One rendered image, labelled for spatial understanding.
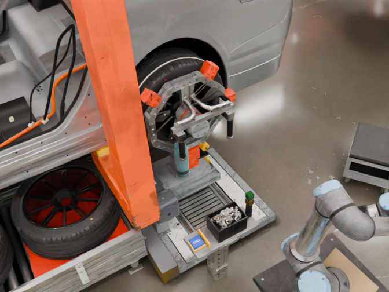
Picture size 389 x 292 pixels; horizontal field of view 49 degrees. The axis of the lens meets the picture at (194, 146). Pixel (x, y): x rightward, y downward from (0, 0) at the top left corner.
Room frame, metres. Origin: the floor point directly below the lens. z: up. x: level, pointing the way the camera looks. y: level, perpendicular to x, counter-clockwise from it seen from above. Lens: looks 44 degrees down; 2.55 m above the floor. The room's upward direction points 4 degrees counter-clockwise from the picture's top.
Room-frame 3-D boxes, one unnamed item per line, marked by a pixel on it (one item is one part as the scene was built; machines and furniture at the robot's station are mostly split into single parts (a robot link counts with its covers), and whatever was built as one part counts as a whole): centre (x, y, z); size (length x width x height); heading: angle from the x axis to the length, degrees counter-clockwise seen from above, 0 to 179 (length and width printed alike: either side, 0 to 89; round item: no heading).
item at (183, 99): (1.92, 0.07, 1.03); 0.19 x 0.18 x 0.11; 29
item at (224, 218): (1.49, -0.16, 0.51); 0.20 x 0.14 x 0.13; 117
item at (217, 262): (1.45, -0.10, 0.21); 0.10 x 0.10 x 0.42; 29
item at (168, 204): (1.90, 0.29, 0.26); 0.42 x 0.18 x 0.35; 29
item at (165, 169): (2.23, 0.12, 0.32); 0.40 x 0.30 x 0.28; 119
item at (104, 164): (1.85, 0.50, 0.69); 0.52 x 0.17 x 0.35; 29
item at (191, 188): (2.23, 0.12, 0.13); 0.50 x 0.36 x 0.10; 119
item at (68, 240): (1.77, 0.85, 0.39); 0.66 x 0.66 x 0.24
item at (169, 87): (2.08, 0.04, 0.85); 0.54 x 0.07 x 0.54; 119
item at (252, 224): (1.47, -0.13, 0.44); 0.43 x 0.17 x 0.03; 119
